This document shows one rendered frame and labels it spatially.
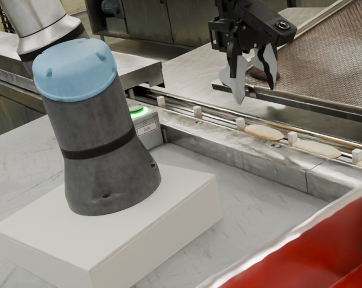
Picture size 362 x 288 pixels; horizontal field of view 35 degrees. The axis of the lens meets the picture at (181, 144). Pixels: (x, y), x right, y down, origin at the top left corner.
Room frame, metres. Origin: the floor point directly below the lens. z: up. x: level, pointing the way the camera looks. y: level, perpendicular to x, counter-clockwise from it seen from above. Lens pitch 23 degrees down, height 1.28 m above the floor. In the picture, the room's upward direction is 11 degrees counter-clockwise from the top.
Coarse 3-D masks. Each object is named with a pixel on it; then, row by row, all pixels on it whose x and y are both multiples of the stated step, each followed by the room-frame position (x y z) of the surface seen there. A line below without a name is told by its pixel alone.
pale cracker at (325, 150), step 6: (294, 144) 0.93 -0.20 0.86; (300, 144) 0.91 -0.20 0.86; (306, 144) 0.91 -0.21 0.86; (312, 144) 0.90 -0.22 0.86; (318, 144) 0.90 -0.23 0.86; (324, 144) 0.90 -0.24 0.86; (306, 150) 0.89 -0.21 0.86; (312, 150) 0.88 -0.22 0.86; (318, 150) 0.88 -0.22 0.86; (324, 150) 0.87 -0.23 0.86; (330, 150) 0.87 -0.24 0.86; (336, 150) 0.87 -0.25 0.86; (324, 156) 0.86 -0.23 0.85; (330, 156) 0.85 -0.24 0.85; (336, 156) 0.85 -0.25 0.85
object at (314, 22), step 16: (352, 0) 1.48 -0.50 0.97; (320, 16) 1.43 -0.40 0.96; (336, 16) 1.42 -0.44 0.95; (304, 32) 1.38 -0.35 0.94; (288, 48) 1.32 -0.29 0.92; (304, 48) 1.29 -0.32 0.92; (352, 48) 1.21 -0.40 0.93; (288, 64) 1.23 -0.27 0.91; (320, 64) 1.18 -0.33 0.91; (336, 64) 1.15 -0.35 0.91; (352, 64) 1.13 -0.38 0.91; (256, 80) 1.21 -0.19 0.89; (304, 80) 1.13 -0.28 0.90; (320, 80) 1.11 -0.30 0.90; (336, 80) 1.09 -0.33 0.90; (352, 80) 1.06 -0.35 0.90; (288, 96) 1.08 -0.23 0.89; (304, 96) 1.04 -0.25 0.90; (352, 112) 0.95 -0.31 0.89
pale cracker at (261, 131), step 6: (252, 126) 1.04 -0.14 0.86; (258, 126) 1.03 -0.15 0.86; (264, 126) 1.02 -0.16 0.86; (246, 132) 1.03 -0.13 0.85; (252, 132) 1.01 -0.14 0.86; (258, 132) 1.00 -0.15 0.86; (264, 132) 1.00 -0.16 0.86; (270, 132) 0.99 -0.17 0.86; (276, 132) 0.99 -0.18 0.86; (270, 138) 0.97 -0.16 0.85; (276, 138) 0.97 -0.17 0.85; (282, 138) 0.97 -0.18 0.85
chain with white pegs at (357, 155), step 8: (128, 96) 1.41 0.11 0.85; (160, 96) 1.30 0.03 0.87; (160, 104) 1.29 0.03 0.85; (200, 112) 1.18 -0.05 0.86; (240, 120) 1.06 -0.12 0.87; (240, 128) 1.05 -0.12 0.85; (288, 136) 0.94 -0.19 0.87; (296, 136) 0.94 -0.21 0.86; (288, 144) 0.96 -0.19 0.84; (352, 152) 0.83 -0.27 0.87; (360, 152) 0.82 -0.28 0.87; (352, 160) 0.83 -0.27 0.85; (360, 160) 0.82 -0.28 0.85
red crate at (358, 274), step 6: (354, 270) 0.59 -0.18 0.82; (360, 270) 0.59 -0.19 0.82; (348, 276) 0.58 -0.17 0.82; (354, 276) 0.58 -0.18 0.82; (360, 276) 0.58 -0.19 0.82; (336, 282) 0.57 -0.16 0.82; (342, 282) 0.57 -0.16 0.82; (348, 282) 0.57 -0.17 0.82; (354, 282) 0.57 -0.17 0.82; (360, 282) 0.57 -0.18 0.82
